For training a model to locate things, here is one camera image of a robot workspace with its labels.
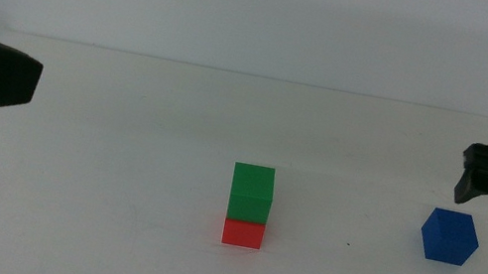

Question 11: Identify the green cube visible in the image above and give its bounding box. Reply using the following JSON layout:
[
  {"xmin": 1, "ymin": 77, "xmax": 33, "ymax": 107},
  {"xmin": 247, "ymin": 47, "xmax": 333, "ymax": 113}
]
[{"xmin": 225, "ymin": 161, "xmax": 279, "ymax": 226}]

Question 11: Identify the red cube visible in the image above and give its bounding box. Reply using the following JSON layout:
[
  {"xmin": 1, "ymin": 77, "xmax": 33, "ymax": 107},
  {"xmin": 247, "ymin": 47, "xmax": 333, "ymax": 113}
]
[{"xmin": 220, "ymin": 216, "xmax": 267, "ymax": 251}]

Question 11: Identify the blue cube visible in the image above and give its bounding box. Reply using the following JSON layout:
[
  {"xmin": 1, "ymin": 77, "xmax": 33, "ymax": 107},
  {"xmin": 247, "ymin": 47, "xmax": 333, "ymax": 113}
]
[{"xmin": 415, "ymin": 205, "xmax": 485, "ymax": 269}]

